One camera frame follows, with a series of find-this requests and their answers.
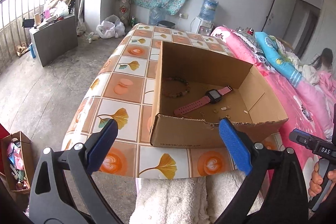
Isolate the person right hand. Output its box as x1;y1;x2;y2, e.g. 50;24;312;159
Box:
308;162;336;201

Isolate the white plastic bag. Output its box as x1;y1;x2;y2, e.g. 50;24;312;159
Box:
96;15;125;39

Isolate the child in pink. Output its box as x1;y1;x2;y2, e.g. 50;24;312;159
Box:
309;48;335;96

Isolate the pink floral blanket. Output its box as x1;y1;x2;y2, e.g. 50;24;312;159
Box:
211;25;336;188

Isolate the gold spring clip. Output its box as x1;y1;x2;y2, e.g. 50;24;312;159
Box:
221;106;231;111

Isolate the brown cardboard box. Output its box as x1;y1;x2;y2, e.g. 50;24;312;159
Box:
150;42;288;148

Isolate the pink strap smart watch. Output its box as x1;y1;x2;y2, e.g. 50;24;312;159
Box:
174;85;233;116

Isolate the blue water jug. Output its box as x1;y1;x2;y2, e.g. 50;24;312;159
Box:
198;0;218;22

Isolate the brown paper bag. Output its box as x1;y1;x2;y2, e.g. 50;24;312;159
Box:
1;131;34;194

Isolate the blue quilt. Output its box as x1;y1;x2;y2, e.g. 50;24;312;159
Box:
255;32;303;88

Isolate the white fluffy towel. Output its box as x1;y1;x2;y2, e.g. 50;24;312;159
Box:
135;170;263;224

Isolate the red paper bag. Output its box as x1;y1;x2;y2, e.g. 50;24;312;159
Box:
0;122;11;175

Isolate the grey low cabinet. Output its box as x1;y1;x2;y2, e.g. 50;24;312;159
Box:
29;15;78;67

